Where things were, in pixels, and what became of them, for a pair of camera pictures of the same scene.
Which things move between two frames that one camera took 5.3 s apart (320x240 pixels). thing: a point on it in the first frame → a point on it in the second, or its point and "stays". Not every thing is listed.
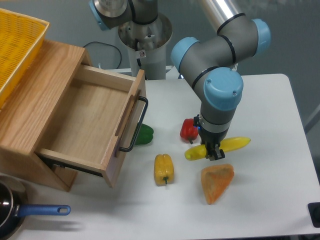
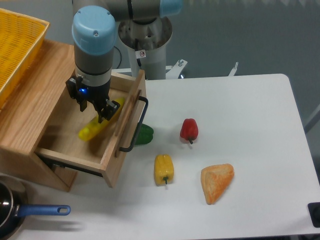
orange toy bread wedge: [216, 180] stays
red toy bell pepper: [188, 131] stays
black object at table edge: [314, 211] stays
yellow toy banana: [200, 152] → [88, 131]
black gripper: [211, 140] → [77, 90]
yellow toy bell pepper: [164, 167] stays
